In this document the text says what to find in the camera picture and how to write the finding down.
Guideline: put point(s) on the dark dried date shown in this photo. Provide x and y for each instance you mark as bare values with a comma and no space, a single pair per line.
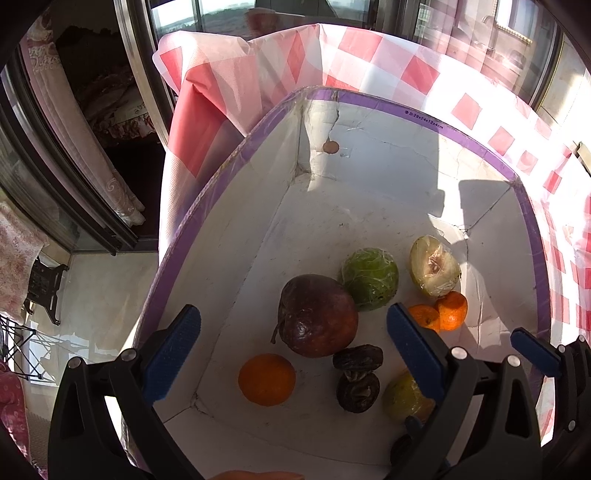
358,392
358,357

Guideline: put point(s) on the black folding rack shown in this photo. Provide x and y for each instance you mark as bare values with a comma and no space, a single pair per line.
14,346

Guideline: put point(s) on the dark window frame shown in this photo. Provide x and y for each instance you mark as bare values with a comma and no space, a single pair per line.
138,60

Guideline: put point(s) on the black metal stand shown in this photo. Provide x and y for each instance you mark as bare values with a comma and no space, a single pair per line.
44,290

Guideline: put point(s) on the green cabbage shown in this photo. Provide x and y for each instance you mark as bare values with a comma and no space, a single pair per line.
371,277

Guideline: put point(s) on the dark pink cloth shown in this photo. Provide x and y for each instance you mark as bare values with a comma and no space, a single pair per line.
14,410

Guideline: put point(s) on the small tangerine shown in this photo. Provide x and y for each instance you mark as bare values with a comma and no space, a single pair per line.
427,318
455,311

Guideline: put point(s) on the cut pear half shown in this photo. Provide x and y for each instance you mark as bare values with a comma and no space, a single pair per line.
434,267

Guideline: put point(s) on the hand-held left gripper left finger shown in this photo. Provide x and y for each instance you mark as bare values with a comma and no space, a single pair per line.
173,355

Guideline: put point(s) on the red apple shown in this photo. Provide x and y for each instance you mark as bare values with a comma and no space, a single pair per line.
318,318

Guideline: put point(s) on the large orange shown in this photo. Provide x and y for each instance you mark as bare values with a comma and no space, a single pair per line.
267,379

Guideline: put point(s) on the pink floral cloth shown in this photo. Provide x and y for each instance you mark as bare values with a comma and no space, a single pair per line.
18,267

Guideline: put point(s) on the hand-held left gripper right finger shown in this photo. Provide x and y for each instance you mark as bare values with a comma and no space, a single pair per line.
415,355

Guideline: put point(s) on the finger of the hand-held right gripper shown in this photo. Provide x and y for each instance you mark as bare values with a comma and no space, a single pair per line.
535,350
406,441

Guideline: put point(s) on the white box with purple rim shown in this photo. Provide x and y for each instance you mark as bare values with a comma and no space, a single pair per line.
369,194

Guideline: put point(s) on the pink lace curtain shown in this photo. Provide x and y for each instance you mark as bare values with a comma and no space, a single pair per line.
92,152

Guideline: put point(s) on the red white checked tablecloth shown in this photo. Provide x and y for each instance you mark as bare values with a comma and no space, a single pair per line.
415,69

